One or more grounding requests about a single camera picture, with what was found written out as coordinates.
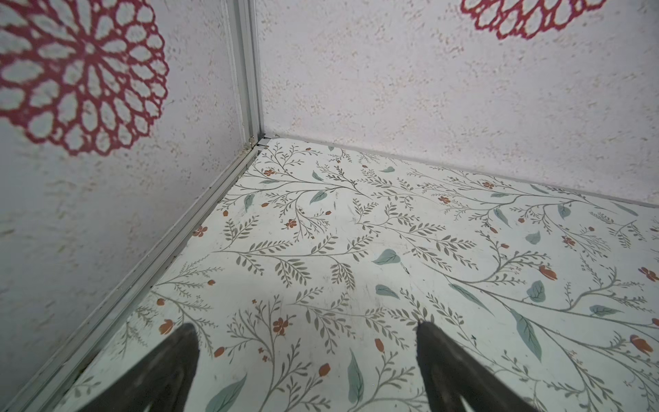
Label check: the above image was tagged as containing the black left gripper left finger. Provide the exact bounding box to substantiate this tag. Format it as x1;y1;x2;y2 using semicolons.
82;324;200;412

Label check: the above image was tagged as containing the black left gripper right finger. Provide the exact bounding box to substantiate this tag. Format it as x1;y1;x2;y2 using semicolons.
416;321;534;412

